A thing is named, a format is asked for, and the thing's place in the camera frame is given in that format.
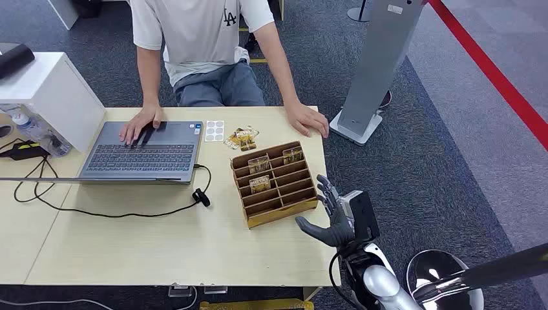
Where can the yellow floor tape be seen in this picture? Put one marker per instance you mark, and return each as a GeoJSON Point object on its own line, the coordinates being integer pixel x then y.
{"type": "Point", "coordinates": [257, 305]}

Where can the silver kiosk stand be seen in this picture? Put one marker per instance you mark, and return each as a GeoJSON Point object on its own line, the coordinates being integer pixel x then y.
{"type": "Point", "coordinates": [381, 55]}

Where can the person's left forearm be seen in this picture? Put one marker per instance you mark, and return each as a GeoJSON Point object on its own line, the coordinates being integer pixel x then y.
{"type": "Point", "coordinates": [287, 81]}

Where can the white round sticker sheet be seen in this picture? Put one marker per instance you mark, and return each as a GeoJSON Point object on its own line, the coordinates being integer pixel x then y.
{"type": "Point", "coordinates": [214, 131]}

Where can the white furniture piece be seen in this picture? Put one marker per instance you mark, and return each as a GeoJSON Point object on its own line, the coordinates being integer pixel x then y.
{"type": "Point", "coordinates": [64, 13]}

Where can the white cabinet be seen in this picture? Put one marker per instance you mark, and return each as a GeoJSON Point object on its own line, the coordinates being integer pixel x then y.
{"type": "Point", "coordinates": [55, 94]}

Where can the red barrier belt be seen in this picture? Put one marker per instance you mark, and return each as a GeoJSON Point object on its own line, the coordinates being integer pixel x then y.
{"type": "Point", "coordinates": [492, 75]}

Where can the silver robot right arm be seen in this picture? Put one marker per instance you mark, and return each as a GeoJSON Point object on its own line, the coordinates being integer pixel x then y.
{"type": "Point", "coordinates": [381, 278]}

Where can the chrome stanchion with black pole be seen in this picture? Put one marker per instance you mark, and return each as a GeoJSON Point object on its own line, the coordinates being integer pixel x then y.
{"type": "Point", "coordinates": [432, 267]}

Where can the clear acrylic bracket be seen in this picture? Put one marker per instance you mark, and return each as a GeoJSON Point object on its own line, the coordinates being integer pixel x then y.
{"type": "Point", "coordinates": [180, 291]}
{"type": "Point", "coordinates": [215, 290]}

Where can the person's left hand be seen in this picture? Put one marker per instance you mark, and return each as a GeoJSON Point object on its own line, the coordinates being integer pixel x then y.
{"type": "Point", "coordinates": [304, 117]}

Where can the cardboard slotted card organizer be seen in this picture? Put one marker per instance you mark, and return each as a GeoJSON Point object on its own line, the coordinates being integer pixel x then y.
{"type": "Point", "coordinates": [291, 188]}

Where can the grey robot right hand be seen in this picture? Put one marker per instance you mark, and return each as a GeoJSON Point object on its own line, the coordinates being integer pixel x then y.
{"type": "Point", "coordinates": [338, 227]}

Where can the person's right hand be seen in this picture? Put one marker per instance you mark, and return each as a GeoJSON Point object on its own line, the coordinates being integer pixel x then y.
{"type": "Point", "coordinates": [143, 119]}

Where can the person's right forearm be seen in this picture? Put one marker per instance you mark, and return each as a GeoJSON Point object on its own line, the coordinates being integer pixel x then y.
{"type": "Point", "coordinates": [149, 85]}

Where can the chrome stanchion base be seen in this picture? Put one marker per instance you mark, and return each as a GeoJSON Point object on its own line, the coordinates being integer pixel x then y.
{"type": "Point", "coordinates": [358, 15]}

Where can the clear plastic water bottle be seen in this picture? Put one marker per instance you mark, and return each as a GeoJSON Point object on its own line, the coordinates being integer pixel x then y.
{"type": "Point", "coordinates": [40, 132]}

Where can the person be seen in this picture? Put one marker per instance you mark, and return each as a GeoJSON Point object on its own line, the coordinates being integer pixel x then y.
{"type": "Point", "coordinates": [197, 34]}

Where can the grey laptop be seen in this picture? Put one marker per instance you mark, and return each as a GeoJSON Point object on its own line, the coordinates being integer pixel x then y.
{"type": "Point", "coordinates": [171, 141]}

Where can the black cylindrical object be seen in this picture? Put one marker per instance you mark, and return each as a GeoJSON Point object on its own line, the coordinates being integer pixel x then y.
{"type": "Point", "coordinates": [15, 60]}

